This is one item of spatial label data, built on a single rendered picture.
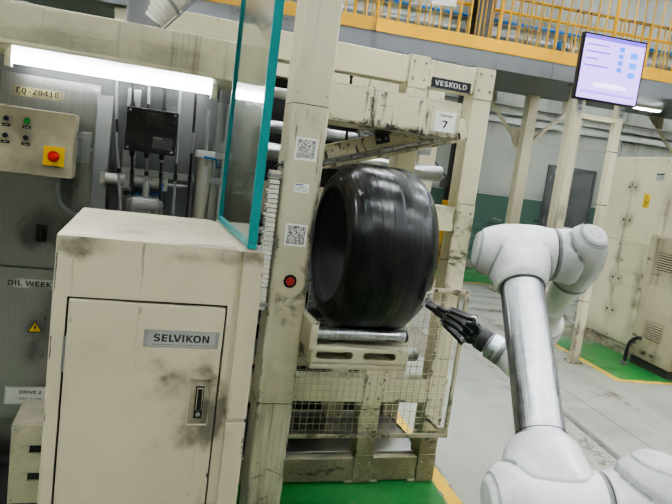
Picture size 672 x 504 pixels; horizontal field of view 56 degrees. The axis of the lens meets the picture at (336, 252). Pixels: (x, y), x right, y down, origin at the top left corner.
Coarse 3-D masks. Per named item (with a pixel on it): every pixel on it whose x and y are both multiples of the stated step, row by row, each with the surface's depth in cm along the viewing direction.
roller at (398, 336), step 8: (320, 328) 213; (328, 328) 214; (336, 328) 215; (344, 328) 216; (352, 328) 217; (360, 328) 218; (320, 336) 212; (328, 336) 213; (336, 336) 214; (344, 336) 215; (352, 336) 216; (360, 336) 217; (368, 336) 217; (376, 336) 218; (384, 336) 219; (392, 336) 220; (400, 336) 221
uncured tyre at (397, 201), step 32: (352, 192) 207; (384, 192) 205; (416, 192) 210; (320, 224) 244; (352, 224) 203; (384, 224) 200; (416, 224) 204; (320, 256) 251; (352, 256) 201; (384, 256) 199; (416, 256) 203; (320, 288) 237; (352, 288) 203; (384, 288) 203; (416, 288) 206; (352, 320) 212; (384, 320) 214
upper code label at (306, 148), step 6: (300, 138) 207; (306, 138) 208; (300, 144) 208; (306, 144) 208; (312, 144) 209; (300, 150) 208; (306, 150) 209; (312, 150) 209; (294, 156) 208; (300, 156) 208; (306, 156) 209; (312, 156) 209
